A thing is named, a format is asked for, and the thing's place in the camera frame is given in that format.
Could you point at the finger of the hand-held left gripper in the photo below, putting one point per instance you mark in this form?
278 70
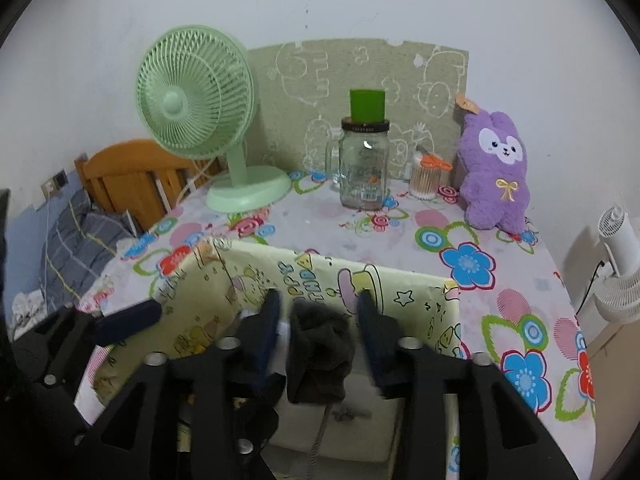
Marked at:
130 322

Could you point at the white wall plug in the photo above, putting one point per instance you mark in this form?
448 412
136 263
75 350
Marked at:
48 187

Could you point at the glass jar with green lid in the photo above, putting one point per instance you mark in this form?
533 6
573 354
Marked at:
365 170

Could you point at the cotton swab container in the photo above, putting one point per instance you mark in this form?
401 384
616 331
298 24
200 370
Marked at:
422 180

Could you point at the purple plush bunny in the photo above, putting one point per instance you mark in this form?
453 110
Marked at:
492 185

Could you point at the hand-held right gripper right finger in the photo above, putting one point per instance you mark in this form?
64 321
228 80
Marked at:
375 350

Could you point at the grey sock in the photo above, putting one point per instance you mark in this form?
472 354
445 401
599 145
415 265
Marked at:
320 350

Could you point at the white standing fan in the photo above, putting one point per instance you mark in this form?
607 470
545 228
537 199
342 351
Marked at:
617 245

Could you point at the green cartoon board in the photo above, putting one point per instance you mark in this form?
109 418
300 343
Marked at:
400 75

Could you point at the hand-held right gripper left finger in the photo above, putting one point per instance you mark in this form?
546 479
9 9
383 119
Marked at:
267 345

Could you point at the yellow cartoon fabric storage box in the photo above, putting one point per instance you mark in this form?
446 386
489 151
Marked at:
210 300

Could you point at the floral tablecloth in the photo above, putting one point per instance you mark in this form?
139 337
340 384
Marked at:
350 240

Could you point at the grey plaid pillow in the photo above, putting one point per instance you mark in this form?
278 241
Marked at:
75 240

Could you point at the crumpled grey white clothes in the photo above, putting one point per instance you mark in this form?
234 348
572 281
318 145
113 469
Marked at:
30 310

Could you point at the green desk fan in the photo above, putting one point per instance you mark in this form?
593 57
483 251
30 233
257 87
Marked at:
175 100

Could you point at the wooden bed headboard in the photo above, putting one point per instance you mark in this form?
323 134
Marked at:
125 170

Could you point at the black wall socket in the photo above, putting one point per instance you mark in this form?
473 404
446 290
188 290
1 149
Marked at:
61 178

